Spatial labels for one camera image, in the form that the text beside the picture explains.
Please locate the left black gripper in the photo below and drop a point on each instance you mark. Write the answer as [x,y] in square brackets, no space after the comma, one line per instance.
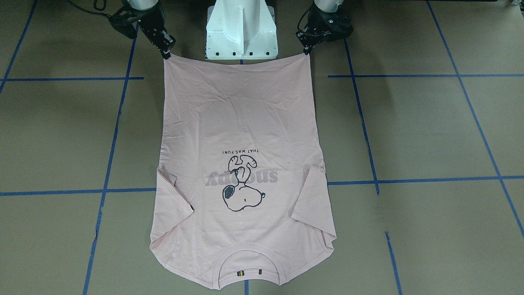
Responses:
[317,23]

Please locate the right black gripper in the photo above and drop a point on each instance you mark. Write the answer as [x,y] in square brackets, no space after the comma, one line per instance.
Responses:
[150,21]

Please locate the pink Snoopy t-shirt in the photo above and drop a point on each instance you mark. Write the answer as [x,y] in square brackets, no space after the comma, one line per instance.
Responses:
[241,190]

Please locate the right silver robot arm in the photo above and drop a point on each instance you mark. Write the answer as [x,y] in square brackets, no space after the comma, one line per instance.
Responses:
[141,7]

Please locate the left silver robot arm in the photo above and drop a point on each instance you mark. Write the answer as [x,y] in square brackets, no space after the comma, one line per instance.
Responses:
[324,5]

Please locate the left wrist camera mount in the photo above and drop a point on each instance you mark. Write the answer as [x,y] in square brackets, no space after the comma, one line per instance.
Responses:
[338,26]

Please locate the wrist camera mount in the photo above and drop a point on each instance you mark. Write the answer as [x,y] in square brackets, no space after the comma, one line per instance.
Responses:
[123,21]
[338,26]

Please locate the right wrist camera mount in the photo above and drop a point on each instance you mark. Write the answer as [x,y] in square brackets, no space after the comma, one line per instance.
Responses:
[123,21]

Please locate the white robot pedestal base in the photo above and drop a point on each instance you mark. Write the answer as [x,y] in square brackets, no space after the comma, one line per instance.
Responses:
[241,29]

